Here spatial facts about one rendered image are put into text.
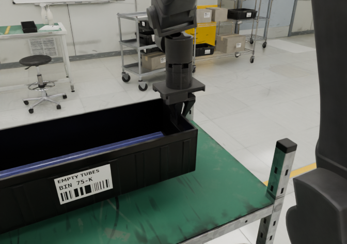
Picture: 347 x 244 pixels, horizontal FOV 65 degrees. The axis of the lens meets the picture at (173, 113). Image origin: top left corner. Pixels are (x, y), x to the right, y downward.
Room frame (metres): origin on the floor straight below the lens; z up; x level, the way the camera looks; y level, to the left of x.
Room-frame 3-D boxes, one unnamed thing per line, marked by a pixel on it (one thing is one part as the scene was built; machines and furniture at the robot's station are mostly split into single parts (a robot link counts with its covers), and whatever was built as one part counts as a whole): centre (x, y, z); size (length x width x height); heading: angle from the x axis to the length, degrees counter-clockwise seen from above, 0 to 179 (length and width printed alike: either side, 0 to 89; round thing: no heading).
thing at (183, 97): (0.55, 0.00, 1.13); 0.07 x 0.07 x 0.09; 26
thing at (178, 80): (0.56, -0.01, 1.21); 0.10 x 0.07 x 0.07; 116
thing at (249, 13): (4.82, -1.12, 0.82); 0.40 x 0.30 x 0.14; 121
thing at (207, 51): (4.50, -0.44, 0.29); 0.40 x 0.30 x 0.14; 115
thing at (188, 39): (0.56, -0.01, 1.27); 0.07 x 0.06 x 0.07; 18
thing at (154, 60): (3.83, 0.27, 0.30); 0.30 x 0.23 x 0.18; 133
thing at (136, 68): (3.84, 0.26, 0.50); 0.90 x 0.54 x 1.00; 130
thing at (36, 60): (3.00, 1.54, 0.28); 0.54 x 0.52 x 0.57; 48
